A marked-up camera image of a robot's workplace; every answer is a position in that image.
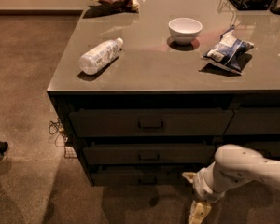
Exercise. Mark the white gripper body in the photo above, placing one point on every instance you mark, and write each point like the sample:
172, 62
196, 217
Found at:
201, 188

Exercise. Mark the white ceramic bowl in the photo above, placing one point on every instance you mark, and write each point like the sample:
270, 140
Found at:
184, 30

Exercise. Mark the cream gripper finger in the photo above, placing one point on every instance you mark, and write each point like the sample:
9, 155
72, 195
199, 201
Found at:
190, 176

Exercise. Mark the blue white snack bag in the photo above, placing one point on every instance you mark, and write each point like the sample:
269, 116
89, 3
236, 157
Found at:
225, 53

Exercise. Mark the clear plastic bottle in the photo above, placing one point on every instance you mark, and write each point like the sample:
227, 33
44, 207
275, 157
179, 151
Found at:
97, 58

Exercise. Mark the drawer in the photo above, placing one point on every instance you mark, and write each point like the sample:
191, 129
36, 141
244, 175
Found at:
148, 153
269, 149
149, 122
113, 175
254, 121

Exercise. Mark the dark grey drawer cabinet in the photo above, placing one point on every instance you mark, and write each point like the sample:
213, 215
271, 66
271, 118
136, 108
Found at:
154, 72

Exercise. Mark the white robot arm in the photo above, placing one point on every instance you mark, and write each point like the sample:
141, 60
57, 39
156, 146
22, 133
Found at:
233, 167

